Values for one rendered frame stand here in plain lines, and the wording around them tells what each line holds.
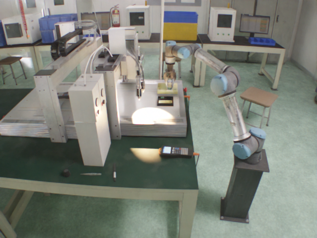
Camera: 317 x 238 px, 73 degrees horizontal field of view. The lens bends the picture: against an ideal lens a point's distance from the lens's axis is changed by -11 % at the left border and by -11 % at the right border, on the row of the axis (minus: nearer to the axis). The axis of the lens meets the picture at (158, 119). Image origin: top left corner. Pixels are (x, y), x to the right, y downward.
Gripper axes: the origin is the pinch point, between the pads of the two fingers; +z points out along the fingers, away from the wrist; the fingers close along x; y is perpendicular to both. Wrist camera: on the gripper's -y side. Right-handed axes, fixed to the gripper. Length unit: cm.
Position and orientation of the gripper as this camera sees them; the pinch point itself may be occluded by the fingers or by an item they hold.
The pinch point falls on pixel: (169, 86)
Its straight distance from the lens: 186.7
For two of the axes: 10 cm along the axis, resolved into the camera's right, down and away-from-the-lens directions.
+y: -0.4, 5.3, -8.5
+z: 0.0, 8.5, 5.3
